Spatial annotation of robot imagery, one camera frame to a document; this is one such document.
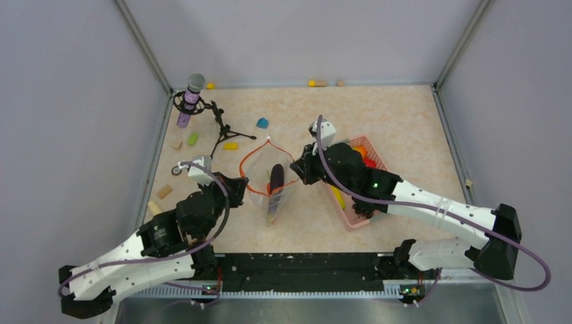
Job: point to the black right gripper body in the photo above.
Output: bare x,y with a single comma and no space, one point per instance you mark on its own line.
319,172

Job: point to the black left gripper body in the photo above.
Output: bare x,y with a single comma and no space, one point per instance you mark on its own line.
216,187

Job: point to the toy purple eggplant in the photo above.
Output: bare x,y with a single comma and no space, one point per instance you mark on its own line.
277,181

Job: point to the clear orange zip bag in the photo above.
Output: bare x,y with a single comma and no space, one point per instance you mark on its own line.
257,165

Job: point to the pink plastic basket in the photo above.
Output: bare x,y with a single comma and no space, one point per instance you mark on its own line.
348,217

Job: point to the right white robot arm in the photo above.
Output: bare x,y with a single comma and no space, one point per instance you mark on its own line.
473,245

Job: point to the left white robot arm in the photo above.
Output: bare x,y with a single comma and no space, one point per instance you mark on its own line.
92,289

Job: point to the toy mango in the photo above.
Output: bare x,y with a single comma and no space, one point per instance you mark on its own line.
361,150

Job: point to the toy red tomato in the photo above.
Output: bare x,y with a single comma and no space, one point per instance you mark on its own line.
369,162

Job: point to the toy banana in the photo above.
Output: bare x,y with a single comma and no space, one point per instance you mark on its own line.
339,197

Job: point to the tan wooden block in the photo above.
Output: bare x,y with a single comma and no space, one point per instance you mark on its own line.
164,191

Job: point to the cream wooden cylinder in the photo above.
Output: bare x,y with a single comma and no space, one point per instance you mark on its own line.
153,208

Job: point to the toy black grapes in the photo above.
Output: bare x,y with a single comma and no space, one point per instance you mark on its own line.
364,210

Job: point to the blue block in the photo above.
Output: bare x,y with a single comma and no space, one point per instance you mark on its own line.
262,123

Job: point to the green block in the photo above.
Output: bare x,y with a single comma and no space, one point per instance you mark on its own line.
192,139

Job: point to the small tan wooden cube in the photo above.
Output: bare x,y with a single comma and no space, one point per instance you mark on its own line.
178,145

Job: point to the black microphone tripod stand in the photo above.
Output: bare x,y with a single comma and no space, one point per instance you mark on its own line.
199,106

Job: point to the purple microphone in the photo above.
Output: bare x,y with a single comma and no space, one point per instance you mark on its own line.
189,99

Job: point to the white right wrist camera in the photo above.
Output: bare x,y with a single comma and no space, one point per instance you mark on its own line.
326,132

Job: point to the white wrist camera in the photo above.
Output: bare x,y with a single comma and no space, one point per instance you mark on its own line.
198,169
326,132

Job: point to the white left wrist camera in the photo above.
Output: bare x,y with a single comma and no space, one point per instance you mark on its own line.
198,169

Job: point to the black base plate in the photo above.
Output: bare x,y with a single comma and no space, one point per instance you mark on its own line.
305,272

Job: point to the yellow tan cylinder at wall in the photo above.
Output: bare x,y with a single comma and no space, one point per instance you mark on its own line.
317,83

